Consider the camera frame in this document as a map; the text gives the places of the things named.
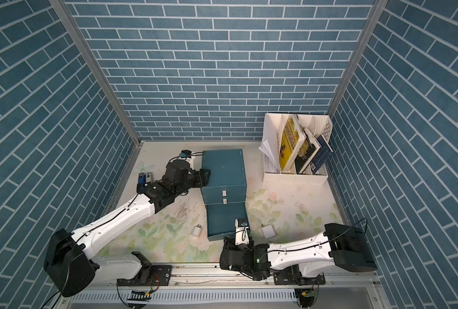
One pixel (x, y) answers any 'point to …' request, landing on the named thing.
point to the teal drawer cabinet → (226, 197)
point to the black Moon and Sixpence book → (307, 152)
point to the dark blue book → (322, 155)
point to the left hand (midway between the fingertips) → (211, 173)
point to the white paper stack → (271, 165)
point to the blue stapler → (142, 178)
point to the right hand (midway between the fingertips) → (228, 243)
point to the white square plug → (268, 230)
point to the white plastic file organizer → (318, 125)
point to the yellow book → (292, 140)
